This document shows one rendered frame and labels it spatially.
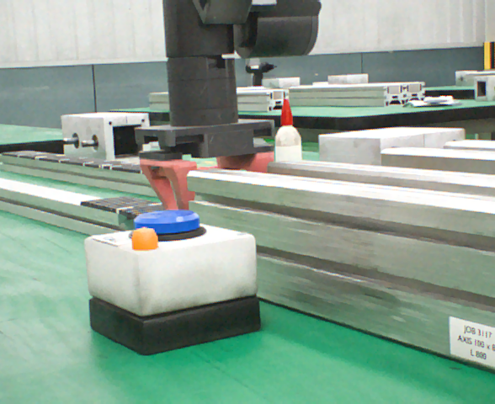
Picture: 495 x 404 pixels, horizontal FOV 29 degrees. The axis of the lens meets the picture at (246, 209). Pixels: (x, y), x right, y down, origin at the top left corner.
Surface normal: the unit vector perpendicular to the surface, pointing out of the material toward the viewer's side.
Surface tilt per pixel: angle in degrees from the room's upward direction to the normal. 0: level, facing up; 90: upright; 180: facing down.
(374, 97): 90
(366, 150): 90
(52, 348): 0
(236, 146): 91
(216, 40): 90
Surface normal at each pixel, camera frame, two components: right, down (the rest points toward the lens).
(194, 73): -0.18, 0.15
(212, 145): 0.53, 0.10
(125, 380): -0.05, -0.99
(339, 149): -0.84, 0.12
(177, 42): -0.56, 0.15
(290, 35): 0.41, 0.46
